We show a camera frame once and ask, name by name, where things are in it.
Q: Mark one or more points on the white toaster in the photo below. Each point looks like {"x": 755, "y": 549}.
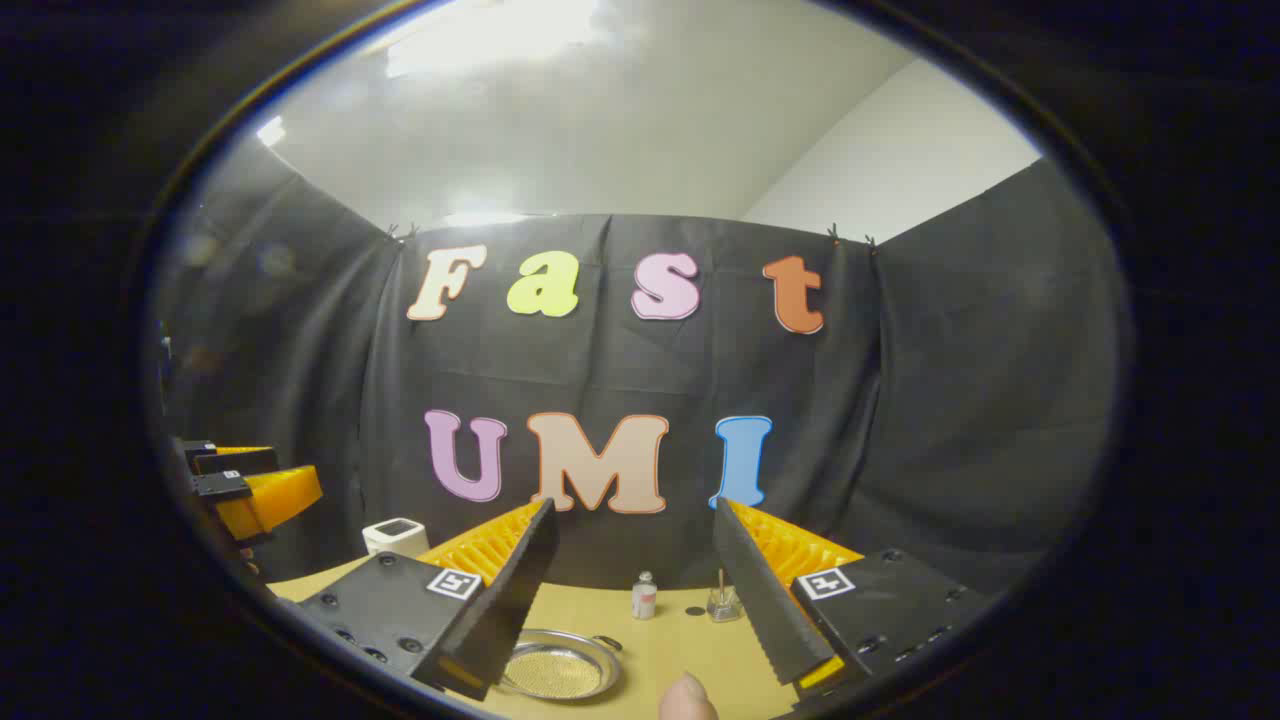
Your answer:
{"x": 395, "y": 537}

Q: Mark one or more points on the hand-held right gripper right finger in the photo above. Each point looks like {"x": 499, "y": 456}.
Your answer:
{"x": 760, "y": 600}

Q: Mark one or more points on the small glass cup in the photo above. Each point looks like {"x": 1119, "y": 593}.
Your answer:
{"x": 723, "y": 605}

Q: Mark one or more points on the small white medicine bottle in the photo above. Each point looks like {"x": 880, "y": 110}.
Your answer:
{"x": 644, "y": 598}

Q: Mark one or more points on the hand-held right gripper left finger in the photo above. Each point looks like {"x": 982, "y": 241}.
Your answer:
{"x": 510, "y": 600}

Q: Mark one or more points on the stainless steel pot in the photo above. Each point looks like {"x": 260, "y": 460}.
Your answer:
{"x": 560, "y": 670}

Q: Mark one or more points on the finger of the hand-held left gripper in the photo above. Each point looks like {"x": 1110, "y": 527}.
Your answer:
{"x": 235, "y": 462}
{"x": 270, "y": 495}

